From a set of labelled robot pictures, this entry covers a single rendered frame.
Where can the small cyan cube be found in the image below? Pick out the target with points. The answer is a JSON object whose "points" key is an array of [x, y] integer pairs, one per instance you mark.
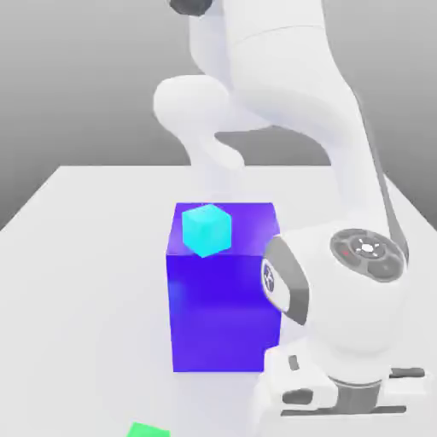
{"points": [[206, 230]]}

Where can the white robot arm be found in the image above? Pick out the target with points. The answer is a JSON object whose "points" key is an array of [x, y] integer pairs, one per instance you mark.
{"points": [[290, 85]]}

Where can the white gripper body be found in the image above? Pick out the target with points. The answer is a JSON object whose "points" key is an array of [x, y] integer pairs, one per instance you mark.
{"points": [[341, 425]]}

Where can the small green cube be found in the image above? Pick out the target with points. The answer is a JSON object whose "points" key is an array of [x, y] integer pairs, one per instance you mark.
{"points": [[146, 431]]}

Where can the large blue box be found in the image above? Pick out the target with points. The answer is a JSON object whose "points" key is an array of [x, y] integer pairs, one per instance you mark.
{"points": [[218, 307]]}

